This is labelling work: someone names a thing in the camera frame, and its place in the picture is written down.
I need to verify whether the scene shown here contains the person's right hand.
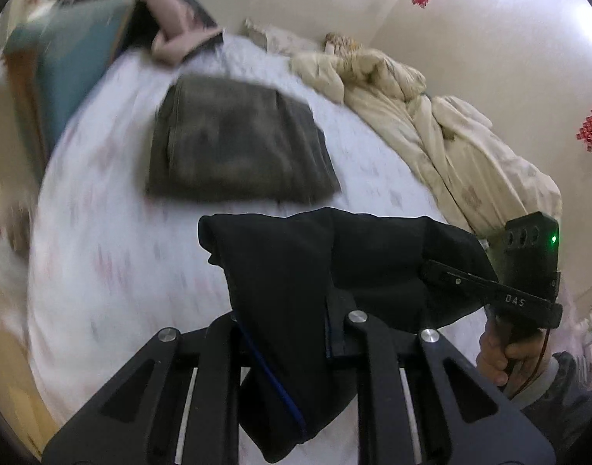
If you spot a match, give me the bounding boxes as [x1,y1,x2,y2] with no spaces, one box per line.
[476,317,550,391]

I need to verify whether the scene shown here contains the folded camouflage pants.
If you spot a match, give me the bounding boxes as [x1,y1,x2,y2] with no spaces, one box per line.
[147,74,341,205]

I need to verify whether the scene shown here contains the floral pillow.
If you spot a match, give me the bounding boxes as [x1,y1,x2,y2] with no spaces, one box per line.
[243,19,323,57]

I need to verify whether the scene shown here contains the teal bed headboard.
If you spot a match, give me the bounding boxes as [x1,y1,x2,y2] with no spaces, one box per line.
[2,0,136,179]

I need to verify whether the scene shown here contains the grey right forearm sleeve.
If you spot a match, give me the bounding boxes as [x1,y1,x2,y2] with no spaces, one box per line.
[510,351,592,464]

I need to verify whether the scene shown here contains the white floral bed sheet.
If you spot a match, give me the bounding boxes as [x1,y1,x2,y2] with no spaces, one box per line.
[0,33,486,465]

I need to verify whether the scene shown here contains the black pants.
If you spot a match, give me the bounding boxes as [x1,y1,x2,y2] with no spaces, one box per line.
[198,208,495,463]

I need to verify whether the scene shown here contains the cream crumpled comforter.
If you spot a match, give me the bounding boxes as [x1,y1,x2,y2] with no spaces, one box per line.
[290,48,563,237]

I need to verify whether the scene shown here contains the black cable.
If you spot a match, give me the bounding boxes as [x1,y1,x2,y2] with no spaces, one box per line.
[510,328,551,398]

